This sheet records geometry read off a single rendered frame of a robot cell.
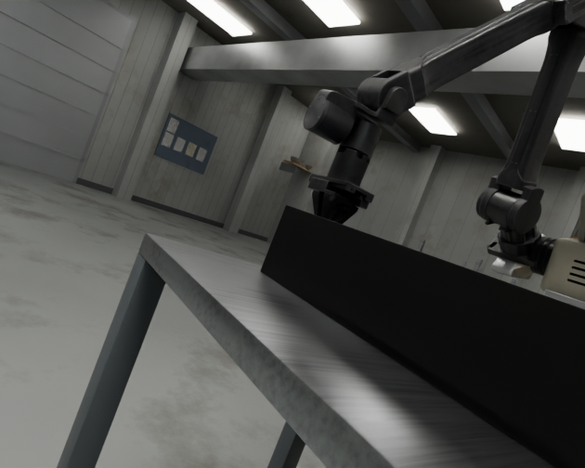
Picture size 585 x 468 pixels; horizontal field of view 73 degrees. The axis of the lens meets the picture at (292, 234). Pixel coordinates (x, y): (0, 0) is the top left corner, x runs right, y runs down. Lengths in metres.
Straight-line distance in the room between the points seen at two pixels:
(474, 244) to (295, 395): 9.85
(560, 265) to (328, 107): 0.60
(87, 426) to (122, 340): 0.13
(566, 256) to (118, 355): 0.85
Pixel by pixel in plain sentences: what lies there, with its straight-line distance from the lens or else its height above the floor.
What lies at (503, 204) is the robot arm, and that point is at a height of 1.08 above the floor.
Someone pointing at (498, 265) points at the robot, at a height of 0.97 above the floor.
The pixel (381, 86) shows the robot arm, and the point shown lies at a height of 1.13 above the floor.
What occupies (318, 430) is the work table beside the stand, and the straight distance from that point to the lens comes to 0.27.
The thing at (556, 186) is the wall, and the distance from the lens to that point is 10.08.
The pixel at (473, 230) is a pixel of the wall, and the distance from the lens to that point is 10.18.
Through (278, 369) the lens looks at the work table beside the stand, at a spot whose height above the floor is 0.79.
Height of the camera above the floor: 0.90
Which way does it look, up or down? 2 degrees down
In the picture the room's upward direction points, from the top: 21 degrees clockwise
